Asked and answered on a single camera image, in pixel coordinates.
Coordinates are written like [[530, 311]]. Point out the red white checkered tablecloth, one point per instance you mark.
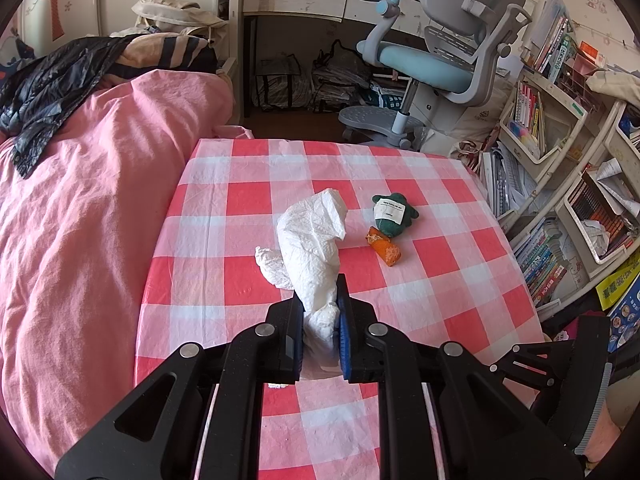
[[256, 221]]

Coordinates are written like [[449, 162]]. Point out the grey blue desk chair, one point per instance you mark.
[[454, 72]]

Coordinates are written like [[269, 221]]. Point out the dark bags under desk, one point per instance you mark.
[[335, 79]]

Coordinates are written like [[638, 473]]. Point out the large white tissue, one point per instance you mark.
[[308, 233]]

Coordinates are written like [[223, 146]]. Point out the black puffer jacket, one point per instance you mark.
[[39, 98]]

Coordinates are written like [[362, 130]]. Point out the small white tissue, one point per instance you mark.
[[273, 269]]

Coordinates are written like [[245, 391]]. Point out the white bookshelf with books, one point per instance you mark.
[[563, 172]]

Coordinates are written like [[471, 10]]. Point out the white desk with drawers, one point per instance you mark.
[[268, 28]]

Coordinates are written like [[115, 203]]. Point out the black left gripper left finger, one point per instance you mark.
[[198, 414]]

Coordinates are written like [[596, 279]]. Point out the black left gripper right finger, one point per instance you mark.
[[443, 414]]

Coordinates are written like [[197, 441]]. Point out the beige canvas tote bag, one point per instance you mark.
[[173, 16]]

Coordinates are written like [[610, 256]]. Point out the pink duvet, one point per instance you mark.
[[77, 239]]

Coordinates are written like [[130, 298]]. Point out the green pouch with label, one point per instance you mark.
[[393, 214]]

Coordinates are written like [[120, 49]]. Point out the striped beige pillow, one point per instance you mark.
[[162, 51]]

